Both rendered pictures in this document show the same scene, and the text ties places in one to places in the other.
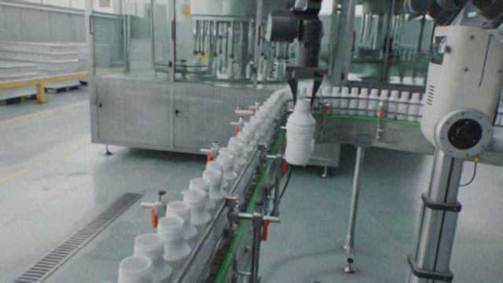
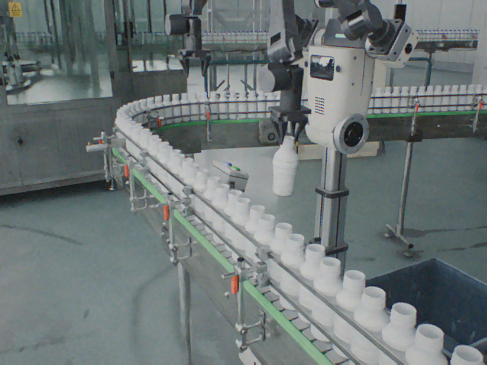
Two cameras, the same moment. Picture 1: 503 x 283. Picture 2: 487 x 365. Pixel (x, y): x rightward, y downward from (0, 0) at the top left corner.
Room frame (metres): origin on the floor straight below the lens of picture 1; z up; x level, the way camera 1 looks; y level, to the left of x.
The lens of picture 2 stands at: (0.07, 0.72, 1.61)
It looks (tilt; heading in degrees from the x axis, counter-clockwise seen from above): 20 degrees down; 325
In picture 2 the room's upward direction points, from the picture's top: straight up
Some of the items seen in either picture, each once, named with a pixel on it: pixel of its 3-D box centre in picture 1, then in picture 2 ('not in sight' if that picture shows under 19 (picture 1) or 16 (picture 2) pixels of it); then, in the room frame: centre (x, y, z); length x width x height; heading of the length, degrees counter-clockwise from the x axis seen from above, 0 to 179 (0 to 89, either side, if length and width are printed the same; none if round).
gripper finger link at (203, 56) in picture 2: not in sight; (199, 64); (1.61, -0.18, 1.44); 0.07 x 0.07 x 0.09; 83
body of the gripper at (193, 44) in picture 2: not in sight; (193, 44); (1.61, -0.16, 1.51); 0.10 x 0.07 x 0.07; 83
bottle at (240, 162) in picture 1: (234, 174); (235, 221); (1.02, 0.06, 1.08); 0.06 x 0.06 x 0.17
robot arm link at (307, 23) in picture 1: (307, 31); (290, 78); (1.00, -0.10, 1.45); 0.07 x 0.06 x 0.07; 98
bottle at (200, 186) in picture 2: (247, 152); (203, 195); (1.24, 0.04, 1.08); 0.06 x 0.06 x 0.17
